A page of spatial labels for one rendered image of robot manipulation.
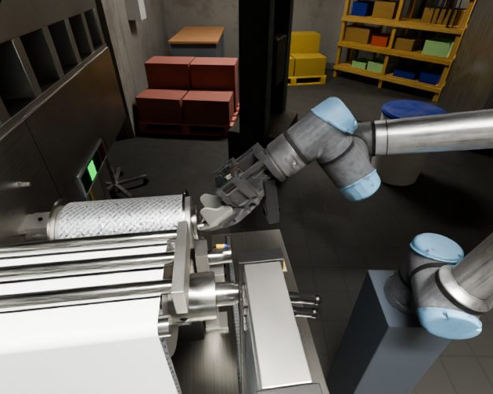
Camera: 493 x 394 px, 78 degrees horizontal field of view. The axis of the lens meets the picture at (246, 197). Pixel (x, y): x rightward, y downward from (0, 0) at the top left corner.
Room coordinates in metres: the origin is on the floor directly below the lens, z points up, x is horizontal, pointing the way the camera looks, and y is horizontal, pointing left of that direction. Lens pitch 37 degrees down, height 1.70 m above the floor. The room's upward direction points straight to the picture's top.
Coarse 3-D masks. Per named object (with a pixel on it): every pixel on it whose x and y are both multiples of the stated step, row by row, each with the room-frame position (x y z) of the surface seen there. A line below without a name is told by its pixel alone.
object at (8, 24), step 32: (32, 0) 0.84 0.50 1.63; (64, 0) 1.04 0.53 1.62; (0, 32) 0.66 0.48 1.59; (32, 32) 0.84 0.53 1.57; (64, 32) 1.00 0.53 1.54; (96, 32) 1.30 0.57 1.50; (0, 64) 0.69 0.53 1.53; (32, 64) 0.84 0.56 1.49; (64, 64) 0.99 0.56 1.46; (0, 96) 0.68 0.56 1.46; (32, 96) 0.69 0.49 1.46; (0, 128) 0.53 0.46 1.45
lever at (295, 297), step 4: (292, 292) 0.22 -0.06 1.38; (296, 292) 0.23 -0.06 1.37; (292, 296) 0.22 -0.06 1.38; (296, 296) 0.22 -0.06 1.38; (300, 296) 0.22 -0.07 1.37; (304, 296) 0.22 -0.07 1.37; (308, 296) 0.22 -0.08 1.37; (312, 296) 0.23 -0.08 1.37; (316, 296) 0.23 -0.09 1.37; (320, 296) 0.23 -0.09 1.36; (292, 300) 0.22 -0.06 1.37; (296, 300) 0.22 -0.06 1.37; (300, 300) 0.22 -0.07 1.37; (304, 300) 0.22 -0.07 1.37; (308, 300) 0.22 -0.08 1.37; (312, 300) 0.22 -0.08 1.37; (316, 300) 0.22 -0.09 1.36; (320, 300) 0.22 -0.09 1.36; (316, 304) 0.22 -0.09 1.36
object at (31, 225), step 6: (30, 216) 0.47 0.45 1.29; (36, 216) 0.47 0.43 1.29; (42, 216) 0.47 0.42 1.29; (48, 216) 0.47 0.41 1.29; (24, 222) 0.45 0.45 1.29; (30, 222) 0.45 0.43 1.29; (36, 222) 0.45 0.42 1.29; (42, 222) 0.45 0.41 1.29; (24, 228) 0.43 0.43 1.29; (30, 228) 0.43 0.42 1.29; (36, 228) 0.43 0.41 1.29; (42, 228) 0.43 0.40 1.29; (30, 234) 0.43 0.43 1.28
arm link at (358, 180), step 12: (360, 144) 0.53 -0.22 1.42; (348, 156) 0.46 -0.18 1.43; (360, 156) 0.47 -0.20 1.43; (324, 168) 0.48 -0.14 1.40; (336, 168) 0.46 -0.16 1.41; (348, 168) 0.46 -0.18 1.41; (360, 168) 0.46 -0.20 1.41; (372, 168) 0.48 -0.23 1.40; (336, 180) 0.46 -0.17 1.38; (348, 180) 0.45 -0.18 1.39; (360, 180) 0.45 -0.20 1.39; (372, 180) 0.46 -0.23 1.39; (348, 192) 0.46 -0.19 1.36; (360, 192) 0.45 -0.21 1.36; (372, 192) 0.45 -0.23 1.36
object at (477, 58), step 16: (480, 0) 3.90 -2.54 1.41; (480, 16) 3.79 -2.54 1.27; (480, 32) 3.68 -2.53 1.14; (464, 48) 3.85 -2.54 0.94; (480, 48) 3.57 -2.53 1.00; (464, 64) 3.73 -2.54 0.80; (480, 64) 3.46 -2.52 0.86; (448, 80) 3.92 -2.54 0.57; (464, 80) 3.62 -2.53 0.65; (480, 80) 3.35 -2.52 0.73; (448, 96) 3.78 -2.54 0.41; (464, 96) 3.50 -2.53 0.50; (480, 96) 3.24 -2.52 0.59; (448, 112) 3.66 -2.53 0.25
